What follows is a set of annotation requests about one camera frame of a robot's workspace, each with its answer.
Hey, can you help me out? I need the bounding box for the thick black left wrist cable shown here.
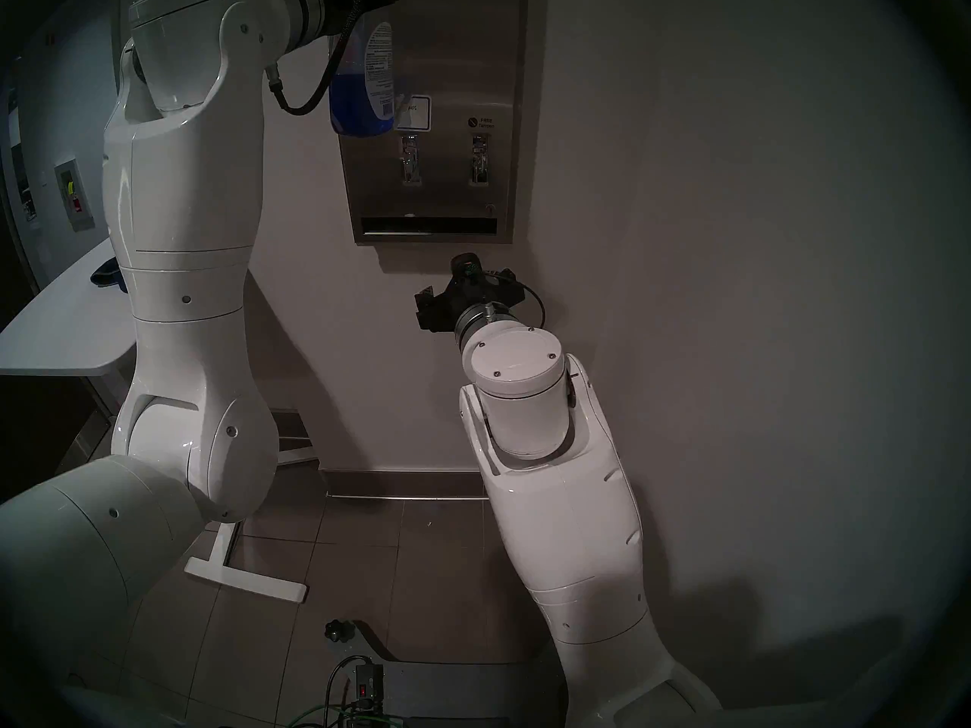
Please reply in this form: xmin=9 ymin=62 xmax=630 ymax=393
xmin=266 ymin=0 xmax=362 ymax=118

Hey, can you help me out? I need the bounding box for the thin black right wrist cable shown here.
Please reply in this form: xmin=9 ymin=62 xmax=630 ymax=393
xmin=516 ymin=279 xmax=548 ymax=330

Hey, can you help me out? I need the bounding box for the stainless steel wall dispenser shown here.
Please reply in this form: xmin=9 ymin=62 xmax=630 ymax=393
xmin=325 ymin=0 xmax=529 ymax=244

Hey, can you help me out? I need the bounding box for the blue cleaner spray bottle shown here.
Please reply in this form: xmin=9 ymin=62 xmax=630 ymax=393
xmin=328 ymin=10 xmax=397 ymax=137

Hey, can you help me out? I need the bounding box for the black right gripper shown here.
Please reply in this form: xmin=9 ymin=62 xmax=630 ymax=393
xmin=413 ymin=279 xmax=495 ymax=334

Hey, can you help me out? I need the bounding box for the black base cable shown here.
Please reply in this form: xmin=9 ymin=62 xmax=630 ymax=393
xmin=325 ymin=655 xmax=372 ymax=718

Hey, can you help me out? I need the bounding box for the white wall switch box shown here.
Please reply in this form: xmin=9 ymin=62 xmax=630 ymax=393
xmin=53 ymin=158 xmax=96 ymax=234

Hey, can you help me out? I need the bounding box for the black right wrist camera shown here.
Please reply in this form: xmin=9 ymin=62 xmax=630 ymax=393
xmin=448 ymin=252 xmax=524 ymax=307

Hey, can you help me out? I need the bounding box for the green cable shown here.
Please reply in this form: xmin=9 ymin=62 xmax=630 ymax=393
xmin=284 ymin=702 xmax=372 ymax=728

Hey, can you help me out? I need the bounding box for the black box with red light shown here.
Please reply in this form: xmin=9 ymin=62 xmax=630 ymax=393
xmin=353 ymin=662 xmax=386 ymax=714

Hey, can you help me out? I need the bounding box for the grey robot base platform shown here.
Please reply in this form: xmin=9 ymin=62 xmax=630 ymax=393
xmin=355 ymin=620 xmax=567 ymax=728

